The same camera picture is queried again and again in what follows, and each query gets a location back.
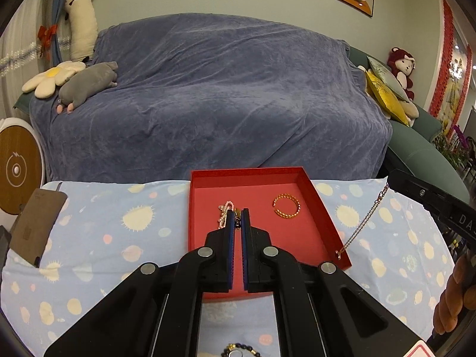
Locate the flower-shaped cushion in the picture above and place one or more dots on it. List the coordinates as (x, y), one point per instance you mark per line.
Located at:
(48, 78)

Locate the red cardboard box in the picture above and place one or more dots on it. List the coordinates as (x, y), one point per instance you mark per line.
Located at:
(308, 227)

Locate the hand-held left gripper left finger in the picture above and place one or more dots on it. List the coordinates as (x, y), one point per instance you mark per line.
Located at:
(231, 238)

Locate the potted flowers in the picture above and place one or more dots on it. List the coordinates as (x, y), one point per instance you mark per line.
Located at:
(457, 152)

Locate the grey-green cushion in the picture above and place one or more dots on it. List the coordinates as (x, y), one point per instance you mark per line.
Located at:
(385, 76)

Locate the red paper window decoration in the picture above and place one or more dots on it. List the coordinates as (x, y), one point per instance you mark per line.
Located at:
(446, 44)

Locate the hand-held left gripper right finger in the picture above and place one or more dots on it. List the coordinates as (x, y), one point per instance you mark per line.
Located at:
(244, 238)

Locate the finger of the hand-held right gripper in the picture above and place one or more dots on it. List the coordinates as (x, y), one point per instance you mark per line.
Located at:
(412, 189)

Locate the long white plush toy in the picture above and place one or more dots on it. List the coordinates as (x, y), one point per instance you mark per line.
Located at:
(81, 22)

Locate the round white charging table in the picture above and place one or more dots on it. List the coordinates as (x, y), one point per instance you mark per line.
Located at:
(18, 167)

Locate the cream plush toy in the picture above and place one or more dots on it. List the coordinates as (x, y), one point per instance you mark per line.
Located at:
(409, 109)

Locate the yellow cushion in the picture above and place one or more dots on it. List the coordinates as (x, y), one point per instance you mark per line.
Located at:
(383, 96)

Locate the light blue printed tablecloth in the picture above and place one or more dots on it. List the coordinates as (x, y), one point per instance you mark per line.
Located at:
(111, 230)

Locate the green sofa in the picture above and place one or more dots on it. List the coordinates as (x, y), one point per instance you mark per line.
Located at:
(420, 152)

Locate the red bow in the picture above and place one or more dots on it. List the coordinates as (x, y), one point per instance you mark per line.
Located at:
(48, 35)

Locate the blue blanket-covered sofa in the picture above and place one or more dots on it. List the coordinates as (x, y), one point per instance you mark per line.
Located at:
(223, 93)

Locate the grey plush animal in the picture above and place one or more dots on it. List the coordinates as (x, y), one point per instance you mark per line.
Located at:
(85, 83)

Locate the red monkey plush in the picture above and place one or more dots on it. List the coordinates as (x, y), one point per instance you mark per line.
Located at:
(399, 59)

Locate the silver tinsel garland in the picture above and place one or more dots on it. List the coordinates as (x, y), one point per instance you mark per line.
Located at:
(18, 57)

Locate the person's right hand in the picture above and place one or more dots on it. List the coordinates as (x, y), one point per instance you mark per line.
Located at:
(452, 297)

